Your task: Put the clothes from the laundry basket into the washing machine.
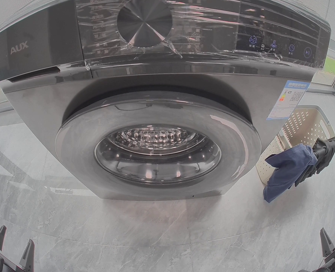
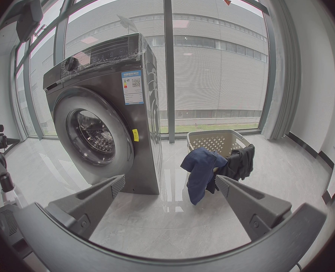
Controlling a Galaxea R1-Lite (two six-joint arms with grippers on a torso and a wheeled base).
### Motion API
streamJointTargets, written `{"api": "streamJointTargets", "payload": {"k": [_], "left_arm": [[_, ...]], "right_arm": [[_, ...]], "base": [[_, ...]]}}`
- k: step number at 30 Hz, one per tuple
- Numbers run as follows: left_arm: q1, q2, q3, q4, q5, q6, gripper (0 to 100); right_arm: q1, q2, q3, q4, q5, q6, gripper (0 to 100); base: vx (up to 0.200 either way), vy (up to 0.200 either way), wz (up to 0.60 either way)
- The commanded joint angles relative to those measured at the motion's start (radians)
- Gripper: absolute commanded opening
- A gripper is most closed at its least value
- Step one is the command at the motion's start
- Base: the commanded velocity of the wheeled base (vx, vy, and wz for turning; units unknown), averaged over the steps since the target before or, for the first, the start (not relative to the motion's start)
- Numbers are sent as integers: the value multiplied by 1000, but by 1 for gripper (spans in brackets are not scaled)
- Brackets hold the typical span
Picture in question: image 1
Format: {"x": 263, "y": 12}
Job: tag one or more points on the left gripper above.
{"x": 13, "y": 263}

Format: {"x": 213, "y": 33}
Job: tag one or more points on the cream laundry basket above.
{"x": 297, "y": 125}

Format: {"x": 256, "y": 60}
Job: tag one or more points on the grey washing machine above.
{"x": 167, "y": 95}

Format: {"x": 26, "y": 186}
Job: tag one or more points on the blue garment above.
{"x": 289, "y": 166}

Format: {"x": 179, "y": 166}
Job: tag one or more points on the black garment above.
{"x": 327, "y": 150}

